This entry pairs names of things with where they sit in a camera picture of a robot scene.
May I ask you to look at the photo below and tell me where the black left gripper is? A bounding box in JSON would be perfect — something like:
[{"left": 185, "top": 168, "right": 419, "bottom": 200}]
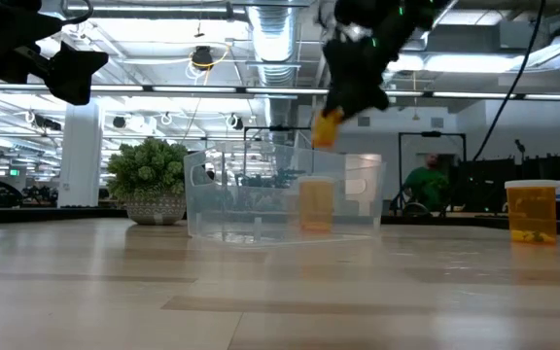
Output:
[{"left": 0, "top": 41, "right": 110, "bottom": 106}]

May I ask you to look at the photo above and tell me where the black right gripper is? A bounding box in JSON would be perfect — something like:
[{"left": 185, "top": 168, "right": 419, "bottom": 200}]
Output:
[{"left": 322, "top": 24, "right": 403, "bottom": 121}]

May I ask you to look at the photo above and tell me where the orange pill bottle white cap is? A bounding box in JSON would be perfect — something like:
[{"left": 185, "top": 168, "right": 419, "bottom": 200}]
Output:
[
  {"left": 311, "top": 107, "right": 345, "bottom": 150},
  {"left": 297, "top": 175, "right": 335, "bottom": 232},
  {"left": 504, "top": 179, "right": 560, "bottom": 245}
]

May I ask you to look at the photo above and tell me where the clear plastic basket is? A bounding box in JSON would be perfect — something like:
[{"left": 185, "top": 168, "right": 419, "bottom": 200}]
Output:
[{"left": 184, "top": 140, "right": 387, "bottom": 247}]

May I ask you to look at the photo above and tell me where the long ceiling light strip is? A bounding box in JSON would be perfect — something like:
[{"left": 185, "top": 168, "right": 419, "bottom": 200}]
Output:
[{"left": 0, "top": 83, "right": 560, "bottom": 102}]

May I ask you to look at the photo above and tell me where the white round column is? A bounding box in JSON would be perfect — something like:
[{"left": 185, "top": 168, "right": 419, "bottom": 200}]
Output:
[{"left": 57, "top": 99, "right": 104, "bottom": 209}]

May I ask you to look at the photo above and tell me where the person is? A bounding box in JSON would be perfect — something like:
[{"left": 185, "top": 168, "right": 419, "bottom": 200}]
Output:
[{"left": 401, "top": 154, "right": 451, "bottom": 215}]

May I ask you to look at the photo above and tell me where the green plant in patterned pot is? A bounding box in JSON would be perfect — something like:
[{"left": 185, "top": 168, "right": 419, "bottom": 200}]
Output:
[{"left": 106, "top": 138, "right": 190, "bottom": 227}]

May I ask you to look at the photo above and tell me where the dark workstation desk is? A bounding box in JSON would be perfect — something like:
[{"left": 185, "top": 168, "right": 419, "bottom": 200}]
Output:
[{"left": 457, "top": 154, "right": 560, "bottom": 215}]

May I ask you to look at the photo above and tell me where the black background station frame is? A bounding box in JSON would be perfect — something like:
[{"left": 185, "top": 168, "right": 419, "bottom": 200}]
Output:
[{"left": 396, "top": 129, "right": 468, "bottom": 215}]

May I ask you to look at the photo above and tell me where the silver ventilation duct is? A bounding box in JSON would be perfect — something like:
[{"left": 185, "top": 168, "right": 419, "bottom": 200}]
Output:
[{"left": 245, "top": 0, "right": 301, "bottom": 143}]

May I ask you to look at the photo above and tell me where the black ceiling device yellow cable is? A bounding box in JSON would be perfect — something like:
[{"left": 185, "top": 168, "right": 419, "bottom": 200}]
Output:
[{"left": 185, "top": 44, "right": 232, "bottom": 82}]

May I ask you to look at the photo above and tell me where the black hanging cable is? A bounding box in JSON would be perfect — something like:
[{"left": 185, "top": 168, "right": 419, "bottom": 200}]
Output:
[{"left": 472, "top": 0, "right": 547, "bottom": 161}]

